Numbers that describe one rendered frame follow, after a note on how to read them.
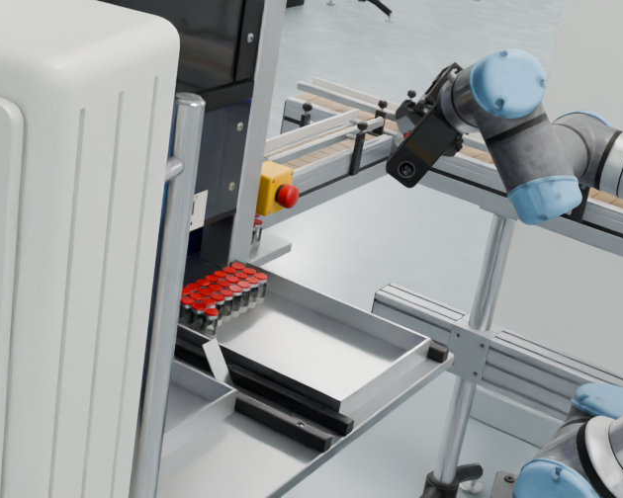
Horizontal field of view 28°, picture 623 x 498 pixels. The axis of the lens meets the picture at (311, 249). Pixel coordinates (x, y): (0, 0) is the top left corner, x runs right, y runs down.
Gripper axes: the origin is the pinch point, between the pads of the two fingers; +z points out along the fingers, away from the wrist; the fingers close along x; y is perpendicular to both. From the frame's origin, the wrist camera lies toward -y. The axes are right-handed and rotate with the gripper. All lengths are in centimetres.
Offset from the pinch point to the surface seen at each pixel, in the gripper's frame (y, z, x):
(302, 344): -28.7, 21.6, -9.5
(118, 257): -42, -79, 22
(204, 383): -42.7, 5.9, 0.5
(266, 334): -30.7, 23.7, -4.7
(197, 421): -47.1, -2.4, -0.6
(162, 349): -45, -64, 14
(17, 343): -50, -84, 23
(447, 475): -21, 119, -73
